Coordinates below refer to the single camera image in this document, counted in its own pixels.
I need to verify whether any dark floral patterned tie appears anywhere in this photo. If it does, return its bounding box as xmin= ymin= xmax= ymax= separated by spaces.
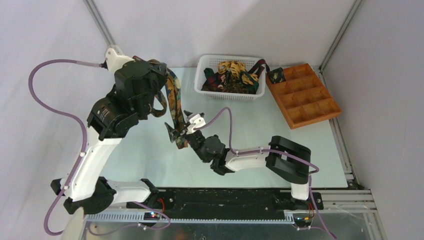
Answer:
xmin=150 ymin=68 xmax=186 ymax=131

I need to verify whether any white plastic mesh basket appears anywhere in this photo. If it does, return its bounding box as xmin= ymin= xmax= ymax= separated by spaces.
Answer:
xmin=194 ymin=54 xmax=267 ymax=101

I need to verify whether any orange compartment tray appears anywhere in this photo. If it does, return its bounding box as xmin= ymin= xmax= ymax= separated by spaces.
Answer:
xmin=266 ymin=63 xmax=342 ymax=130

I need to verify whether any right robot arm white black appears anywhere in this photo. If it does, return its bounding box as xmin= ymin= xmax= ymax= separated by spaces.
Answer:
xmin=180 ymin=111 xmax=319 ymax=209

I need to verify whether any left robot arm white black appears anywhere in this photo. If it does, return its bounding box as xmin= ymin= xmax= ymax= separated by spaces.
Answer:
xmin=50 ymin=58 xmax=169 ymax=215

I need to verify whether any brown dark patterned tie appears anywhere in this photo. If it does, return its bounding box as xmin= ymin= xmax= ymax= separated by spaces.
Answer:
xmin=201 ymin=74 xmax=256 ymax=94

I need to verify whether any green navy plaid tie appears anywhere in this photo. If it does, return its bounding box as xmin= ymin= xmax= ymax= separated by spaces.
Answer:
xmin=201 ymin=68 xmax=259 ymax=95

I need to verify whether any red navy striped tie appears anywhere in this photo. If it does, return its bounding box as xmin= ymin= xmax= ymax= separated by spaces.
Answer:
xmin=248 ymin=58 xmax=270 ymax=78

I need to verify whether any rolled dark patterned tie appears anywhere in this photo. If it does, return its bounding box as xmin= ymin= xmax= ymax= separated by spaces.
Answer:
xmin=267 ymin=67 xmax=286 ymax=84

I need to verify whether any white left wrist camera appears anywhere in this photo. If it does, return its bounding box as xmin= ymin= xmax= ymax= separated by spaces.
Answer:
xmin=104 ymin=44 xmax=134 ymax=74

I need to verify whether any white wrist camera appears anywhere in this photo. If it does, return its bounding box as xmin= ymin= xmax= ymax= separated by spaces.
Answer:
xmin=104 ymin=44 xmax=134 ymax=74
xmin=186 ymin=113 xmax=206 ymax=135

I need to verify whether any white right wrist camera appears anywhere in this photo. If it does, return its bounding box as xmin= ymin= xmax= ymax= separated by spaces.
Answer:
xmin=186 ymin=113 xmax=206 ymax=135

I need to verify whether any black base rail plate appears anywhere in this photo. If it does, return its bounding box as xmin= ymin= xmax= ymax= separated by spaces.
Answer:
xmin=145 ymin=187 xmax=324 ymax=221

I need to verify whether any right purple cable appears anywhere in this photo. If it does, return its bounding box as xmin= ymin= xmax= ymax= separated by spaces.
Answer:
xmin=195 ymin=106 xmax=337 ymax=240

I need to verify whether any purple cable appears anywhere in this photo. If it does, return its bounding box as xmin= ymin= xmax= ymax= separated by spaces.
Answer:
xmin=28 ymin=59 xmax=107 ymax=237
xmin=195 ymin=106 xmax=337 ymax=240

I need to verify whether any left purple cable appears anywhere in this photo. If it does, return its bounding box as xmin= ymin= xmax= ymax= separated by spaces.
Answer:
xmin=28 ymin=59 xmax=107 ymax=237

